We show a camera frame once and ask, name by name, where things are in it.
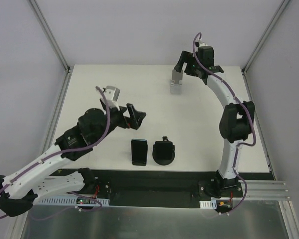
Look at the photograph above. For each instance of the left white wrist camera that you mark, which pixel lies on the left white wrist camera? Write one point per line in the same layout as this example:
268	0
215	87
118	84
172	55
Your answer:
111	94

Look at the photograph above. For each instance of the aluminium frame post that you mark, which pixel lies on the aluminium frame post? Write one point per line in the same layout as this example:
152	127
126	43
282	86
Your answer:
48	33
266	34

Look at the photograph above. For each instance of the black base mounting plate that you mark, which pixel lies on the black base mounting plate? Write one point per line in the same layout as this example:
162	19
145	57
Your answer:
159	188

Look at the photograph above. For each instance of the left white cable duct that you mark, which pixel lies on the left white cable duct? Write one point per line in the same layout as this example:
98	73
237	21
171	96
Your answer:
68	201

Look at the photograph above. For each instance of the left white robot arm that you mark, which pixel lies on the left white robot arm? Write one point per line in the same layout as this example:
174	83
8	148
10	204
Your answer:
20	191

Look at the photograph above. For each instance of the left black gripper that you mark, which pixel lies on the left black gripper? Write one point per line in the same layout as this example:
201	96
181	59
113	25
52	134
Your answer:
126	118

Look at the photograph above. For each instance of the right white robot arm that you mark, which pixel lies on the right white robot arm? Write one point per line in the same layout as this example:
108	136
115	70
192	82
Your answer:
237	119

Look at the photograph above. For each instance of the white cable duct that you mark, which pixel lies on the white cable duct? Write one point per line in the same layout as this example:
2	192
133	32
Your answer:
211	204
68	201

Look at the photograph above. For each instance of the left aluminium frame post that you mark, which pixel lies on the left aluminium frame post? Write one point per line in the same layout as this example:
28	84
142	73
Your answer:
48	33

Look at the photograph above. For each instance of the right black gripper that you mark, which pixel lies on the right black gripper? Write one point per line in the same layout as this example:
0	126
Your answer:
189	68

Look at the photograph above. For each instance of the black folding phone stand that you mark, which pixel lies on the black folding phone stand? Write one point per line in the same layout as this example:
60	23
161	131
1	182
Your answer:
139	162

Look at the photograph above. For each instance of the right white cable duct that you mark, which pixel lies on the right white cable duct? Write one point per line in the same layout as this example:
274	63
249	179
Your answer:
211	204

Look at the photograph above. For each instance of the teal edged black phone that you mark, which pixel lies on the teal edged black phone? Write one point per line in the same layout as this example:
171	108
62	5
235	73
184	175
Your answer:
139	149

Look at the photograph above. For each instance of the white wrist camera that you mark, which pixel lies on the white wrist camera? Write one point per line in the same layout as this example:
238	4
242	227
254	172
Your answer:
202	44
111	94

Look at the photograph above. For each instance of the right aluminium frame post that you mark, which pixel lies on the right aluminium frame post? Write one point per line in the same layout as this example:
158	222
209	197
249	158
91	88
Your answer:
266	34

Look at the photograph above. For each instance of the silver metal phone stand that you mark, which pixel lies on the silver metal phone stand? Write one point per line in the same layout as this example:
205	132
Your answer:
176	82

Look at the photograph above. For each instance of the black round base phone stand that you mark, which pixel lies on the black round base phone stand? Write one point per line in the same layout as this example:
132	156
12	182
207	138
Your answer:
165	162

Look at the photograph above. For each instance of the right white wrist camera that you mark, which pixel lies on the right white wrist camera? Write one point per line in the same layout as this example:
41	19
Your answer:
202	44

